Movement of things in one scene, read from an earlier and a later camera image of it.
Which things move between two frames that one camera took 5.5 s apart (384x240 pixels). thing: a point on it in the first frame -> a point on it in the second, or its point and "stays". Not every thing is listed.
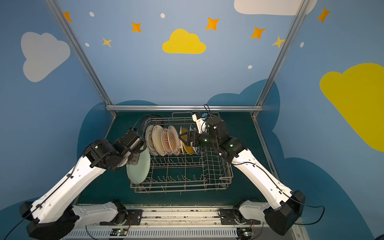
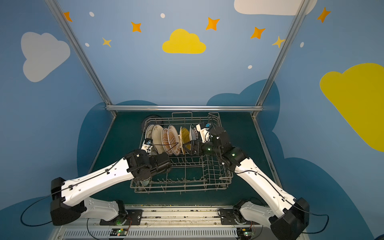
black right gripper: [194, 139] -> [196, 147]
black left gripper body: [139, 144] -> [163, 163]
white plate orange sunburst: [164, 140] stays
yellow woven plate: [188, 149] stays
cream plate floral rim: [157, 138] stays
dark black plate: [151, 120] stays
